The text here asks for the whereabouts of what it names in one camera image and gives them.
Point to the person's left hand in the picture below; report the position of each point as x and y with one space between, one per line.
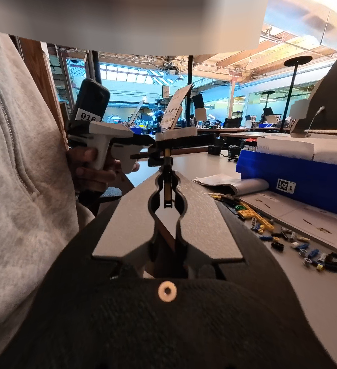
82 157

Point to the grey hoodie person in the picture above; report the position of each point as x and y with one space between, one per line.
21 173

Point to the dark cardboard panel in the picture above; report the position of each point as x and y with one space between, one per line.
332 98

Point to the wooden partition post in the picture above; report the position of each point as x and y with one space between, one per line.
38 80

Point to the dark office chair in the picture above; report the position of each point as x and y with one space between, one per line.
110 193

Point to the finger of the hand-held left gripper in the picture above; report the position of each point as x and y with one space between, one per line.
110 129

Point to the black vertical pole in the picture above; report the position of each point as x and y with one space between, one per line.
96 66
190 86

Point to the black lego beam assembly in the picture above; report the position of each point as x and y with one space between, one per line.
185 140

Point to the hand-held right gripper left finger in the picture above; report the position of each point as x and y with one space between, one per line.
122 227

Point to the lego instruction booklet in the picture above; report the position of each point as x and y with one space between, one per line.
301 222

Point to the scatter of small lego pins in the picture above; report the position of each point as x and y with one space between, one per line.
306 250

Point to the black computer monitor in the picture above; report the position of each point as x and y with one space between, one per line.
233 122

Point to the blue storage bin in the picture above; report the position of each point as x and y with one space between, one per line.
315 181

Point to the white ceiling projector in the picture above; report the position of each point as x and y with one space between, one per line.
172 74

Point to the printed paper sheet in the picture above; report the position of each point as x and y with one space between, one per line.
175 106

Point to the white cardboard box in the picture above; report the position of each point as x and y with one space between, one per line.
286 147

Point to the black disc floor lamp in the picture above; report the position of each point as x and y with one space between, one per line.
298 60
268 92

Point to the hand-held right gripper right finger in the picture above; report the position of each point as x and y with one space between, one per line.
208 230

